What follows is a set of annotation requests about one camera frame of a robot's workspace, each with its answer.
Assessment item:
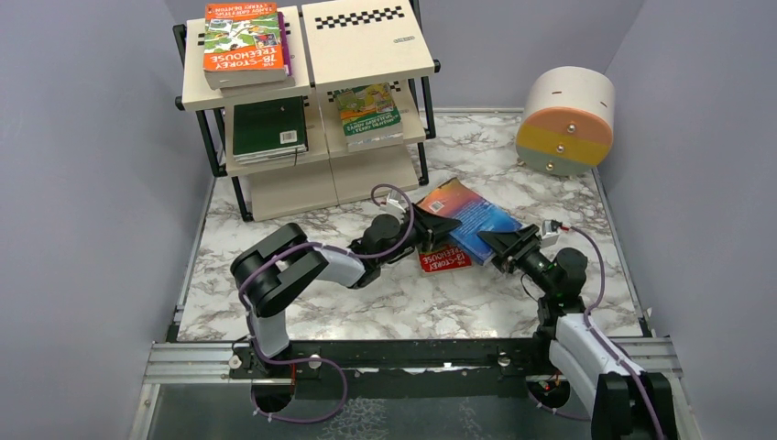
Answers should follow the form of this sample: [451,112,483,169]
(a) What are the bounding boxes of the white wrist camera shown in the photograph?
[380,190,412,220]
[540,220,563,248]

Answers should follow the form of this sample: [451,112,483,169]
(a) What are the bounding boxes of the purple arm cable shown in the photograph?
[236,184,416,425]
[528,225,669,440]

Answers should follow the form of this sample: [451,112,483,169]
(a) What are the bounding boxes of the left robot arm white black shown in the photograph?
[230,203,462,363]

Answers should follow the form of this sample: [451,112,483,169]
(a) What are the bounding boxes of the purple cartoon cover book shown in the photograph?
[218,12,299,98]

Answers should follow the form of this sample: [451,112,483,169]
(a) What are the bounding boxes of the orange 78-storey treehouse book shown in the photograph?
[202,1,290,91]

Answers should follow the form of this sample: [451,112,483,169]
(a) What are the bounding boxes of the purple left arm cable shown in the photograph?
[236,184,416,425]

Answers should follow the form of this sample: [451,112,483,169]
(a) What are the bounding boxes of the beige black three-tier shelf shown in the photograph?
[172,1,440,222]

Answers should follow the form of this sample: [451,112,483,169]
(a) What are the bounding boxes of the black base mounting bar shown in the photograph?
[227,338,571,407]

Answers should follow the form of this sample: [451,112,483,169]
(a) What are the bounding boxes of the green 104-storey treehouse book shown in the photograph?
[333,82,401,136]

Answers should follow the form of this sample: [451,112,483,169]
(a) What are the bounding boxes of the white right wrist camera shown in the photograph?
[540,220,563,248]

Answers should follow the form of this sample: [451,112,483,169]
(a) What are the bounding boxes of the dark bottom book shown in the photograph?
[417,178,523,265]

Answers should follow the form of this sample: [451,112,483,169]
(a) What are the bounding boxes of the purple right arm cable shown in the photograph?
[528,225,669,440]

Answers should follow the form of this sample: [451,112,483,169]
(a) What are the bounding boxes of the round drawer box orange yellow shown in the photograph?
[515,66,616,176]

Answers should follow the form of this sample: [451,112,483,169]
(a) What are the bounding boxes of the plain dark green book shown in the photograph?
[232,96,308,163]

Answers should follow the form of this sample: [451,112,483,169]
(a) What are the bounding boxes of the red spine book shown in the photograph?
[419,244,473,275]

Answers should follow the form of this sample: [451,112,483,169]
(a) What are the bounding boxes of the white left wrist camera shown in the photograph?
[380,190,412,220]

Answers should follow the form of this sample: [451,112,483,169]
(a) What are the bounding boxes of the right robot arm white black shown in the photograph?
[478,225,679,439]

